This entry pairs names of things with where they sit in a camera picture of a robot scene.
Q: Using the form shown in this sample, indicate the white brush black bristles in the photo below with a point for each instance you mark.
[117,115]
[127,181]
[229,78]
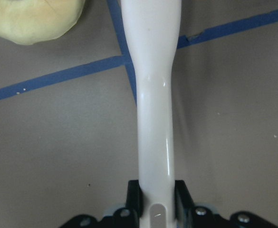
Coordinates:
[152,31]

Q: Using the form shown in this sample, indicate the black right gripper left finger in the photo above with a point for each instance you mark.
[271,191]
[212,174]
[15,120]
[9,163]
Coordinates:
[127,216]

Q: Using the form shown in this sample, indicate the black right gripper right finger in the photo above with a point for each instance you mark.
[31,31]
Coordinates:
[192,215]

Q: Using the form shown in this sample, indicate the pale curved bread slice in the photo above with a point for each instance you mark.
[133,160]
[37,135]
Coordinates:
[27,22]

